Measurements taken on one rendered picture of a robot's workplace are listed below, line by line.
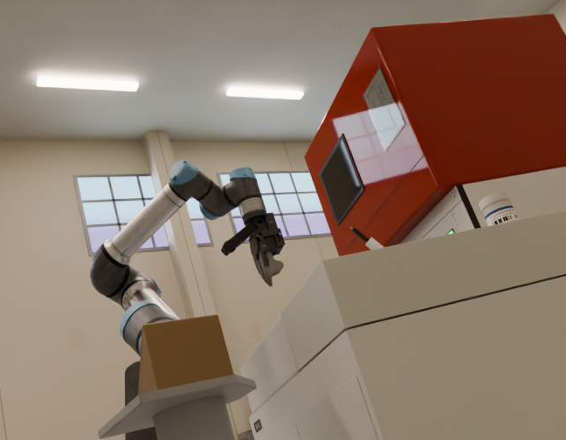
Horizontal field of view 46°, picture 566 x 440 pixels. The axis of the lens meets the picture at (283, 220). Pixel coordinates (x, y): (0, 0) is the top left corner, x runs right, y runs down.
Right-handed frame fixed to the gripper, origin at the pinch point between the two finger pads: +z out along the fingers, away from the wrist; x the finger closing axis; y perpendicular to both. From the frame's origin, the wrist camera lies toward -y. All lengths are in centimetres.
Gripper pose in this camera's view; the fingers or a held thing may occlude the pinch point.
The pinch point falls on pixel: (267, 282)
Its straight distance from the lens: 184.9
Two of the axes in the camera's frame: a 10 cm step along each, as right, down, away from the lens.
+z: 2.9, 8.9, -3.6
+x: -2.4, 4.3, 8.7
